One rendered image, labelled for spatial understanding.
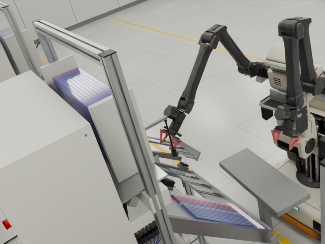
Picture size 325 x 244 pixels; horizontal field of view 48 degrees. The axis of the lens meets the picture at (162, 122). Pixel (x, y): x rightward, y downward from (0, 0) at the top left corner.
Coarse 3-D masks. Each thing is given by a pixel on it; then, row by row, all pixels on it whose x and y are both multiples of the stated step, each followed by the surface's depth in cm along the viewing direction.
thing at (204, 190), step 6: (168, 168) 222; (186, 180) 211; (192, 180) 218; (198, 180) 224; (192, 186) 203; (198, 186) 209; (204, 186) 215; (198, 192) 199; (204, 192) 202; (210, 192) 208; (210, 198) 195; (216, 198) 201; (222, 198) 207
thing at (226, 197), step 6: (192, 174) 232; (198, 174) 229; (204, 180) 223; (210, 186) 218; (216, 192) 214; (222, 192) 211; (228, 198) 206; (246, 210) 195; (252, 216) 191; (270, 228) 182
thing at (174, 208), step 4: (176, 188) 185; (180, 192) 182; (172, 200) 163; (168, 204) 156; (172, 204) 158; (176, 204) 160; (168, 208) 151; (172, 208) 153; (176, 208) 155; (180, 208) 158; (168, 212) 147; (172, 212) 149; (176, 212) 151; (180, 212) 153; (184, 212) 155; (184, 216) 150; (188, 216) 152; (192, 216) 154
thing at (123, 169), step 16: (48, 32) 141; (64, 32) 130; (80, 48) 113; (96, 48) 108; (48, 64) 165; (64, 64) 168; (48, 80) 167; (96, 112) 119; (112, 112) 122; (96, 128) 123; (112, 128) 124; (144, 128) 131; (112, 144) 127; (128, 144) 130; (112, 160) 129; (128, 160) 132; (112, 176) 138; (128, 176) 135; (160, 176) 132; (128, 192) 128; (144, 240) 207; (176, 240) 198; (272, 240) 175
